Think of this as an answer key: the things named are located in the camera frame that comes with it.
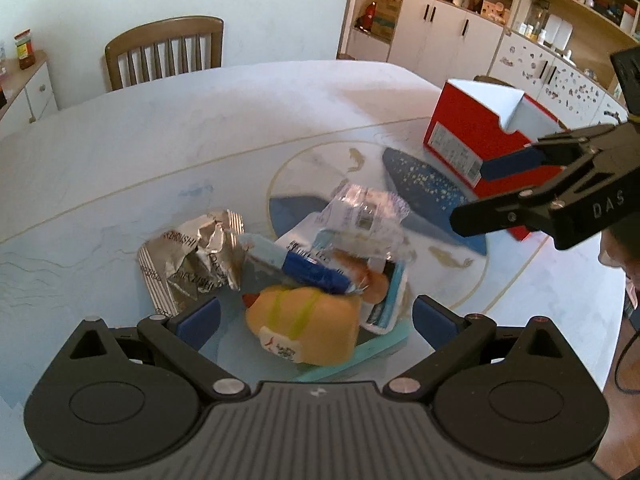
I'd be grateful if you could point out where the silver foil bag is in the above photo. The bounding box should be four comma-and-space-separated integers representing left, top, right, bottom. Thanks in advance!
138, 209, 244, 318

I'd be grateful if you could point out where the white sausage snack pouch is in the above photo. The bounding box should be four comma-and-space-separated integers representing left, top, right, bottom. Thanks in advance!
271, 211, 410, 335

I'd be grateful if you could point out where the teal stick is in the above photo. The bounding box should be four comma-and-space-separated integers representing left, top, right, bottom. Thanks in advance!
293, 318, 412, 382

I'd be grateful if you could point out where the blue white carton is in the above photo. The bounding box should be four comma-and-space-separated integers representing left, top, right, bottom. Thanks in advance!
238, 233, 362, 296

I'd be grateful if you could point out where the pink white snack packet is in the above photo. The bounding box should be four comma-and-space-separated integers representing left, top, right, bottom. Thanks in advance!
312, 182, 416, 262

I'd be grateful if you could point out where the person's left hand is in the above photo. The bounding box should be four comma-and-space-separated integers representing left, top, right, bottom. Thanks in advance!
599, 228, 639, 309

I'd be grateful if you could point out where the red cardboard box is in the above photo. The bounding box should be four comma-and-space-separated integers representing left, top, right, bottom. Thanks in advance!
422, 78, 572, 242

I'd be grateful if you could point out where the wooden chair beside box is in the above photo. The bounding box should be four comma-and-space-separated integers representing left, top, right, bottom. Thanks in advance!
473, 75, 515, 88

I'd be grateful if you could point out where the white side cabinet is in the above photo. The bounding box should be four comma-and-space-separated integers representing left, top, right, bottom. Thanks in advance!
0, 50, 58, 139

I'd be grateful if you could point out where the wooden chair at far side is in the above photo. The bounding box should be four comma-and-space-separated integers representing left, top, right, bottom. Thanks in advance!
104, 15, 224, 91

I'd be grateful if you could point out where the red lidded sauce jar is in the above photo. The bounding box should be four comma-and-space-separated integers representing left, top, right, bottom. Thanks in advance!
14, 29, 36, 70

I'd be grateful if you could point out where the wall cabinet shelving unit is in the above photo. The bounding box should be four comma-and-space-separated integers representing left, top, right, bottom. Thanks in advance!
338, 0, 639, 128

